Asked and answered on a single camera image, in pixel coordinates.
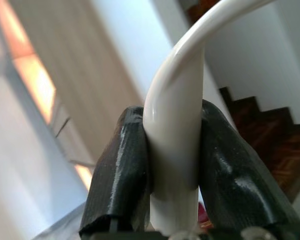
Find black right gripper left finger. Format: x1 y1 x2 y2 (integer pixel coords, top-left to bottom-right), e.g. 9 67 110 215
78 105 152 238

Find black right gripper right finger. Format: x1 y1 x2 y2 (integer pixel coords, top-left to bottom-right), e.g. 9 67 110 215
198 98 300 230

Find beige long-handled dustpan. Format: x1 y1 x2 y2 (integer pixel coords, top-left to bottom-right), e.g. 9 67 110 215
142 0 275 231

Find dark wooden staircase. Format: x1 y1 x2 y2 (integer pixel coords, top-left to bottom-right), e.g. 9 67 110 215
184 0 300 203

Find light wooden door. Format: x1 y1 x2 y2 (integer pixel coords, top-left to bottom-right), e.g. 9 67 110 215
0 0 147 193

